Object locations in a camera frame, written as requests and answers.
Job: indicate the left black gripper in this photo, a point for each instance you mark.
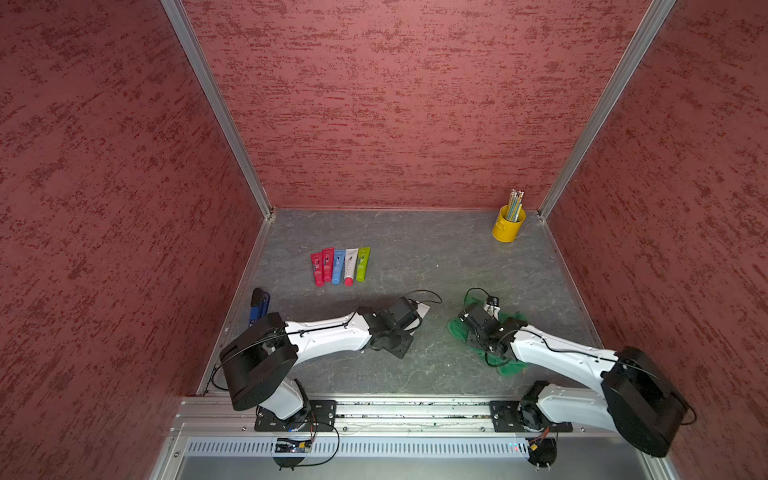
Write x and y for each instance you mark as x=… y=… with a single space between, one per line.
x=399 y=351

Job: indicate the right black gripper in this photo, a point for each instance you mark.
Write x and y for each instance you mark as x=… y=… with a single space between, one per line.
x=471 y=338

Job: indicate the green microfiber cloth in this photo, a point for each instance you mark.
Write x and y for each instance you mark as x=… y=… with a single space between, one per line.
x=503 y=361

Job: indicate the white tube orange cap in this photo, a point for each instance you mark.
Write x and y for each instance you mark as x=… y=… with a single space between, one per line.
x=422 y=310

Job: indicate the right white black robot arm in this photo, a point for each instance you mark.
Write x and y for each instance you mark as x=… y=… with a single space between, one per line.
x=624 y=392

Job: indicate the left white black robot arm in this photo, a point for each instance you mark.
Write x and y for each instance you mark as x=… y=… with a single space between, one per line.
x=257 y=364

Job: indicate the green tube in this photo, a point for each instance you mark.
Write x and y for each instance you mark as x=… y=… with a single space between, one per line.
x=362 y=264

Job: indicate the white tube red cap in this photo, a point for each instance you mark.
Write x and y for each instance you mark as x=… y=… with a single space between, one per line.
x=350 y=265

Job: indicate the blue tube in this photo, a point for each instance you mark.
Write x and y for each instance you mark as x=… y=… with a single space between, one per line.
x=338 y=266

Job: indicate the dark red tube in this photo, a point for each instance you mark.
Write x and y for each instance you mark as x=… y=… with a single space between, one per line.
x=317 y=268

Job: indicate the red pink tube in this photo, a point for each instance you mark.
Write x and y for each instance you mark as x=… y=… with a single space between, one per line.
x=327 y=264

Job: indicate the yellow cup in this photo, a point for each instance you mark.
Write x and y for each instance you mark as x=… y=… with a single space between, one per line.
x=504 y=230

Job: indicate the blue stapler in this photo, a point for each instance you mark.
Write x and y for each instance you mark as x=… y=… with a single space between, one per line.
x=259 y=305

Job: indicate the bundle of pencils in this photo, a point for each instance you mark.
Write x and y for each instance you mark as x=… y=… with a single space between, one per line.
x=514 y=205

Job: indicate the right corner aluminium profile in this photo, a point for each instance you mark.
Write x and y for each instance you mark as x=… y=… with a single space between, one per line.
x=648 y=28

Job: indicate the corner aluminium profile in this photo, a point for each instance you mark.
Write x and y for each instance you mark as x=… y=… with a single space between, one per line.
x=648 y=28
x=184 y=32

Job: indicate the left corner aluminium profile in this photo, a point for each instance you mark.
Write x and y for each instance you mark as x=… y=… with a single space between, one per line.
x=184 y=32

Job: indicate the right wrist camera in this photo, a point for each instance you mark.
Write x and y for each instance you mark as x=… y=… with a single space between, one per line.
x=492 y=305

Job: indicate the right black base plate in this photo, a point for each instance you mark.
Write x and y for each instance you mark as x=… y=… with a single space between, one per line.
x=507 y=416

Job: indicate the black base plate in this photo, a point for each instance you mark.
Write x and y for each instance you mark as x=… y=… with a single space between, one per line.
x=507 y=416
x=319 y=416

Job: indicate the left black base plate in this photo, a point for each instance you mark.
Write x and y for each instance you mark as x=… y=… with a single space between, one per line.
x=319 y=416

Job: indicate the right controller board with cables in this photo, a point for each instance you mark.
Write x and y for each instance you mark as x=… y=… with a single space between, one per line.
x=542 y=449

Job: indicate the controller board with cables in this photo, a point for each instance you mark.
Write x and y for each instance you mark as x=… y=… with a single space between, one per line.
x=291 y=453
x=542 y=449

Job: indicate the left controller board with cables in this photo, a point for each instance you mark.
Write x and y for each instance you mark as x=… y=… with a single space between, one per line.
x=291 y=453

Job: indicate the aluminium front rail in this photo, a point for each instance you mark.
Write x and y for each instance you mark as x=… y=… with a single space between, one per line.
x=386 y=416

